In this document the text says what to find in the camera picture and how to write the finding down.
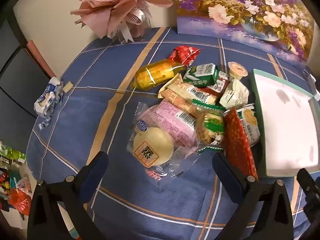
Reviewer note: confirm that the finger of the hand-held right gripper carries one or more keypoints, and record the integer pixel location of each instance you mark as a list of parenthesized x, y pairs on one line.
[(310, 192)]

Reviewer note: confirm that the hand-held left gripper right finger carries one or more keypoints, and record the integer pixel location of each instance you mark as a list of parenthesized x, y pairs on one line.
[(220, 170)]

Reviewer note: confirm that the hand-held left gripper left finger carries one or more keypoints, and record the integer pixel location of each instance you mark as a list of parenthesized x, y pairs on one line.
[(100, 165)]

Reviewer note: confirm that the yellow corn packet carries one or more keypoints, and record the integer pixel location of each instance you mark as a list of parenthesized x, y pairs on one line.
[(155, 75)]

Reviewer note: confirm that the red gold patterned packet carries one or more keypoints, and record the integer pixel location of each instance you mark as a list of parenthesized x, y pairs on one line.
[(236, 137)]

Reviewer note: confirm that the green white cracker packet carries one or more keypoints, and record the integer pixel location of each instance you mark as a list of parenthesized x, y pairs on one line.
[(208, 127)]

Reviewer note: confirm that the white green noodle packet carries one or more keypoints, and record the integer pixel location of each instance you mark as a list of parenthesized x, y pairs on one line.
[(250, 125)]

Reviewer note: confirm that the clear steamed bun packet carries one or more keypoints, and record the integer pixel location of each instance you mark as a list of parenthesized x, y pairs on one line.
[(152, 147)]

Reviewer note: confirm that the blue plaid tablecloth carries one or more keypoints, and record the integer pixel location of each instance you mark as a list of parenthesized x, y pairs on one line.
[(87, 105)]

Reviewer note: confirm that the pink snack packet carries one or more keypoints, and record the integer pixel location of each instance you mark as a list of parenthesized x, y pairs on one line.
[(172, 120)]

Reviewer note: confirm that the tan snack bar packet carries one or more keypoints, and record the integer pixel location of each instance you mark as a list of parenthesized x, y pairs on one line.
[(181, 103)]

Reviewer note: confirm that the white box with green rim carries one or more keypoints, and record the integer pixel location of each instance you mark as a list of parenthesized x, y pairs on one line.
[(282, 120)]

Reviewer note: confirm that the pale green white packet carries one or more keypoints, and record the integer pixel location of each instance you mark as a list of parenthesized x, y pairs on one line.
[(235, 93)]

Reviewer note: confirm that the small cream block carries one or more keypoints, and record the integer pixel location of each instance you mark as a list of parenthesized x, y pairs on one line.
[(68, 86)]

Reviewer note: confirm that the red plastic bag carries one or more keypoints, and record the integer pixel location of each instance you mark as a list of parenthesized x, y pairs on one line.
[(21, 200)]

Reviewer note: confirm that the red white snack packet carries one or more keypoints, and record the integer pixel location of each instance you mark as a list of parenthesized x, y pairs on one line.
[(221, 83)]

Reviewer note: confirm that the beige barcode snack packet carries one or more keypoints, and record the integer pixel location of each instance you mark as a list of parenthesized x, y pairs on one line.
[(185, 90)]

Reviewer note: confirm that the crumpled blue white wrapper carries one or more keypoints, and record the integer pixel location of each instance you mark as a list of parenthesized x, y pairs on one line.
[(47, 95)]

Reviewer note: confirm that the green packets pile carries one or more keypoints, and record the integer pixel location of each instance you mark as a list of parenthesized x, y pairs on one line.
[(12, 153)]

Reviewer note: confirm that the green biscuit packet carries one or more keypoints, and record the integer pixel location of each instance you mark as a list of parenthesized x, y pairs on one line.
[(200, 73)]

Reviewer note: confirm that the jelly cup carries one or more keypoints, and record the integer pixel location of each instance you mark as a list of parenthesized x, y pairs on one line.
[(236, 70)]

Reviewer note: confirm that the pink flower bouquet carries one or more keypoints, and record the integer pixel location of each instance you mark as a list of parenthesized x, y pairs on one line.
[(105, 7)]

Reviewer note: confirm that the flower painting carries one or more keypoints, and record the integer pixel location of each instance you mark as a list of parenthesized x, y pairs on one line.
[(237, 5)]

